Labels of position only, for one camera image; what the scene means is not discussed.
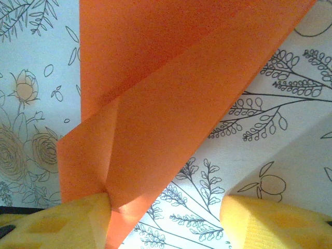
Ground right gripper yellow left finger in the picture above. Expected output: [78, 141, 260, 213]
[0, 193, 112, 249]

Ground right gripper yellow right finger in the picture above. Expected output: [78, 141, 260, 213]
[219, 195, 332, 249]

